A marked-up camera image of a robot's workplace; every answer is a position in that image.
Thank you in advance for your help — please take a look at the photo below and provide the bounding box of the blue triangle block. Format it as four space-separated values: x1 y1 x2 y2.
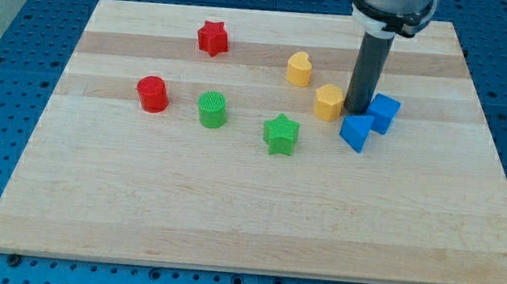
339 115 374 153

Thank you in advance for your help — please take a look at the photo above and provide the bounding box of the blue cube block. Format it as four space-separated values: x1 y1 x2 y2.
367 93 402 135

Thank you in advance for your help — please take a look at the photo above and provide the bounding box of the wooden board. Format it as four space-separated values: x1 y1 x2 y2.
0 0 507 284

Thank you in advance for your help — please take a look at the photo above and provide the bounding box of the green star block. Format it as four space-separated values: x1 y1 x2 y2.
263 113 300 156

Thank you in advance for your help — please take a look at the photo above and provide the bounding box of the green cylinder block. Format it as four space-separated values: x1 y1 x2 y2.
197 91 227 128

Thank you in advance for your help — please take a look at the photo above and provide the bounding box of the yellow hexagon block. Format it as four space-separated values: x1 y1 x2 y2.
314 84 344 122

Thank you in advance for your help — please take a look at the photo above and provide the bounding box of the yellow heart block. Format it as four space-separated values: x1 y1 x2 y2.
286 51 313 87

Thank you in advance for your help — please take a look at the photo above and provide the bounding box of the red cylinder block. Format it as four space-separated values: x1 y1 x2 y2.
136 76 169 113

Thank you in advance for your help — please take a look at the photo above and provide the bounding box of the red star block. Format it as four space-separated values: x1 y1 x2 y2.
197 20 229 57

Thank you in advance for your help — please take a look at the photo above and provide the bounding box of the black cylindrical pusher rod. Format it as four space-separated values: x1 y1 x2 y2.
344 32 393 115

